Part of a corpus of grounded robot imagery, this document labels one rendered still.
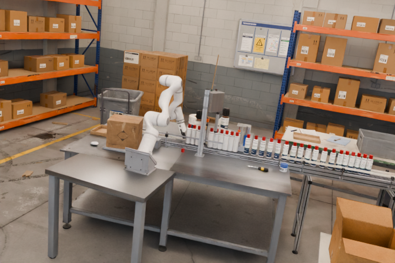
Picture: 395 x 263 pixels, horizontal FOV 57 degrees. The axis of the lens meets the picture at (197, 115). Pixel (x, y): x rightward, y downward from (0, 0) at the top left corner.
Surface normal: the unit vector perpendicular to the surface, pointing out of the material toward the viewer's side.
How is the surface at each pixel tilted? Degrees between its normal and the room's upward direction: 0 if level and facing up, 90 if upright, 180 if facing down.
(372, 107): 91
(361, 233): 89
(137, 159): 90
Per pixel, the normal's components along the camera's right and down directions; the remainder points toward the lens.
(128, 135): -0.04, 0.25
